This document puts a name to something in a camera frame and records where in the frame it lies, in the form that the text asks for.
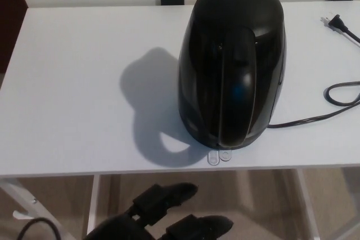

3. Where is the black kettle power cord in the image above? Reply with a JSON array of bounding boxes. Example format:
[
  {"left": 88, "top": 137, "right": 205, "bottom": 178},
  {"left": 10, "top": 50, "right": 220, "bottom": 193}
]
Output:
[{"left": 267, "top": 13, "right": 360, "bottom": 129}]

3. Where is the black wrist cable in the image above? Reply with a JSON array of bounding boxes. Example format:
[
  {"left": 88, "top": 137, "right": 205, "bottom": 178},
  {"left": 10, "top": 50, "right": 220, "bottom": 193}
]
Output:
[{"left": 17, "top": 217, "right": 61, "bottom": 240}]

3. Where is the clear kettle switch lever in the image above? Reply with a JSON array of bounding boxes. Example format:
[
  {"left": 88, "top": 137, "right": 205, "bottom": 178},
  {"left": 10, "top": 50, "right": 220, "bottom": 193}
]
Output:
[{"left": 207, "top": 147, "right": 233, "bottom": 166}]

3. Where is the black electric kettle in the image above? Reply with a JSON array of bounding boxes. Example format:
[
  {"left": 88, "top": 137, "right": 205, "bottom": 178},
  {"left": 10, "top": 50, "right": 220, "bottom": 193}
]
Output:
[{"left": 178, "top": 0, "right": 287, "bottom": 150}]

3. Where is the white table leg hook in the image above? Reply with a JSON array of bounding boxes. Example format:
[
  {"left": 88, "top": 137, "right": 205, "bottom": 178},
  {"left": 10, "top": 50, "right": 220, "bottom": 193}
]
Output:
[{"left": 12, "top": 210, "right": 35, "bottom": 220}]

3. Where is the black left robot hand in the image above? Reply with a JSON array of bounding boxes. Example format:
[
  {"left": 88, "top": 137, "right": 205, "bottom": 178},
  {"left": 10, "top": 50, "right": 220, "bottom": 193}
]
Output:
[{"left": 84, "top": 183, "right": 234, "bottom": 240}]

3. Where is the white metal-legged table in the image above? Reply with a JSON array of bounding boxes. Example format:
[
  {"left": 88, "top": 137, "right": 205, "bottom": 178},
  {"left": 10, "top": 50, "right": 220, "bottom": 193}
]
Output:
[{"left": 0, "top": 0, "right": 360, "bottom": 240}]

